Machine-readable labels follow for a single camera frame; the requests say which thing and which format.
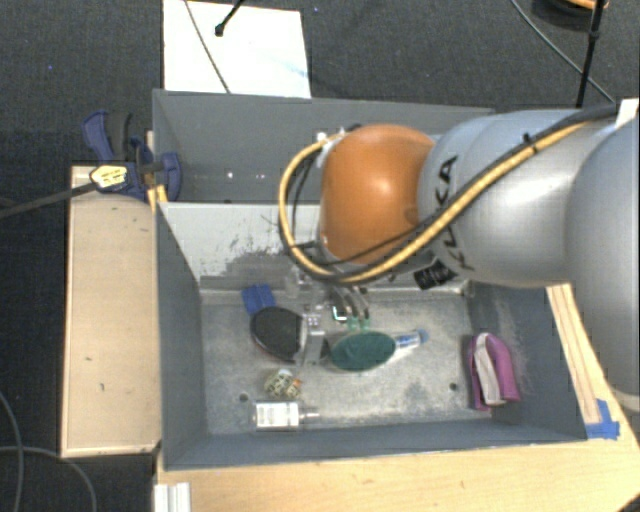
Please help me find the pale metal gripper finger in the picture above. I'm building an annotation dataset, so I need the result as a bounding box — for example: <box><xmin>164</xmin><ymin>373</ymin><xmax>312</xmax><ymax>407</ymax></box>
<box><xmin>283</xmin><ymin>269</ymin><xmax>303</xmax><ymax>302</ymax></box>
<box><xmin>293</xmin><ymin>312</ymin><xmax>329</xmax><ymax>367</ymax></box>

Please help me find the blue sponge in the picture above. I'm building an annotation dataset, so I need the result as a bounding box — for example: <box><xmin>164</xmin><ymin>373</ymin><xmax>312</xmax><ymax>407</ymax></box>
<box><xmin>241</xmin><ymin>283</ymin><xmax>277</xmax><ymax>316</ymax></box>

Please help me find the black oval with red rim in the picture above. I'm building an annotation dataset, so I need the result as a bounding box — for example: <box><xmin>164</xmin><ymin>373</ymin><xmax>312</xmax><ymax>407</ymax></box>
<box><xmin>248</xmin><ymin>305</ymin><xmax>307</xmax><ymax>363</ymax></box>

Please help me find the dark green oval pad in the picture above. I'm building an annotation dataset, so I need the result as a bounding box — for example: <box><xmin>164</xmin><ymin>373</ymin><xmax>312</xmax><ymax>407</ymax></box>
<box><xmin>327</xmin><ymin>331</ymin><xmax>400</xmax><ymax>373</ymax></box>

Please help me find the small patterned toy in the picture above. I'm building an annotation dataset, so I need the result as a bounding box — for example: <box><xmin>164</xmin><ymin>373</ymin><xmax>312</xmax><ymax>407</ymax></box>
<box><xmin>262</xmin><ymin>368</ymin><xmax>304</xmax><ymax>401</ymax></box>

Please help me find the grey metal bin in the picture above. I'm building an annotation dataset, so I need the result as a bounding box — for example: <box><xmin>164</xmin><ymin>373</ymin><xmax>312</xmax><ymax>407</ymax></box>
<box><xmin>151</xmin><ymin>88</ymin><xmax>589</xmax><ymax>472</ymax></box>

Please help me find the clear tube with blue cap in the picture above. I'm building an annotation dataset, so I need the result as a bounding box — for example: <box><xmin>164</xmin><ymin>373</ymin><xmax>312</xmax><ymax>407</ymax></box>
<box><xmin>393</xmin><ymin>328</ymin><xmax>431</xmax><ymax>352</ymax></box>

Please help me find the pale wood board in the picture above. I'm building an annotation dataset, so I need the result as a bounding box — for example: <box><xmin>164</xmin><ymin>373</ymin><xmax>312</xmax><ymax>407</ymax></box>
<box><xmin>58</xmin><ymin>164</ymin><xmax>164</xmax><ymax>459</ymax></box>

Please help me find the black cylinder on white bracket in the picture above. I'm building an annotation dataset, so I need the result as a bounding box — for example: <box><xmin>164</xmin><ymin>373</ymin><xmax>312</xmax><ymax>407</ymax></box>
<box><xmin>412</xmin><ymin>259</ymin><xmax>458</xmax><ymax>292</ymax></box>

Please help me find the purple and white strap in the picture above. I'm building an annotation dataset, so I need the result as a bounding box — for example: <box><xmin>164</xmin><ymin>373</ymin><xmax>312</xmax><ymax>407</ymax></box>
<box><xmin>466</xmin><ymin>331</ymin><xmax>523</xmax><ymax>412</ymax></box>

